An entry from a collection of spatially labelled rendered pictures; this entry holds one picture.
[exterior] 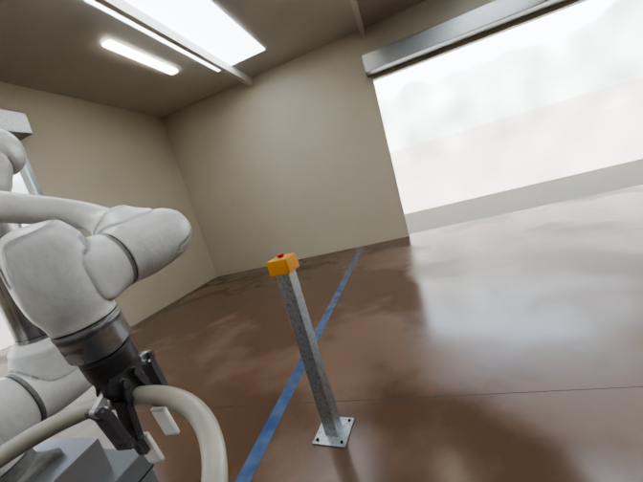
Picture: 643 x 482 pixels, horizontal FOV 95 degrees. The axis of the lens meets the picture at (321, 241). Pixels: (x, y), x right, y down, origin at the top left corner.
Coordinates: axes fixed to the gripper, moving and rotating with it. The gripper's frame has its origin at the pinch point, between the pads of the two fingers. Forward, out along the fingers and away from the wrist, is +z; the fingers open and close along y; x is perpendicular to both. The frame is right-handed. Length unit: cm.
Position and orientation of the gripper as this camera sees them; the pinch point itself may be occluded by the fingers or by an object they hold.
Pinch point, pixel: (158, 434)
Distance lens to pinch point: 71.8
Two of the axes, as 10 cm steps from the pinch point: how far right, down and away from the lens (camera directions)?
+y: -1.0, 3.7, -9.2
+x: 9.6, -2.0, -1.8
